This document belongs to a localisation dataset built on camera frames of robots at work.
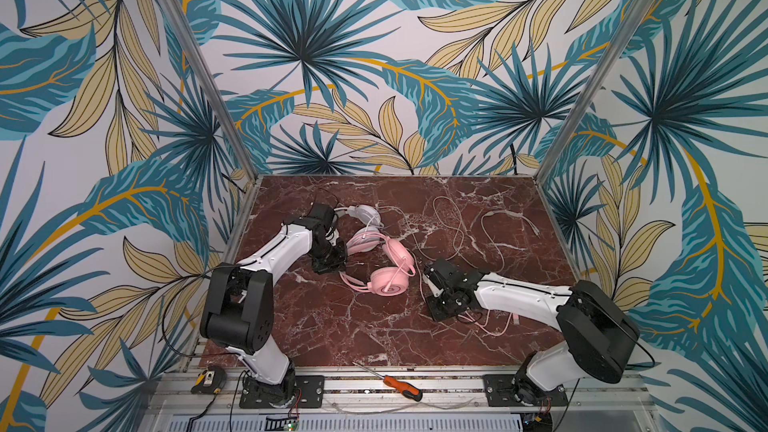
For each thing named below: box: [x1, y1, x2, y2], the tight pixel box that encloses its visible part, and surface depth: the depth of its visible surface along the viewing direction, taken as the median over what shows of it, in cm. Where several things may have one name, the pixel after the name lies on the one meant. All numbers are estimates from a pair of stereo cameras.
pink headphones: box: [339, 232, 416, 297], surface depth 80 cm
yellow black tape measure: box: [191, 365, 227, 394], surface depth 74 cm
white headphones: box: [334, 205, 382, 234], surface depth 101 cm
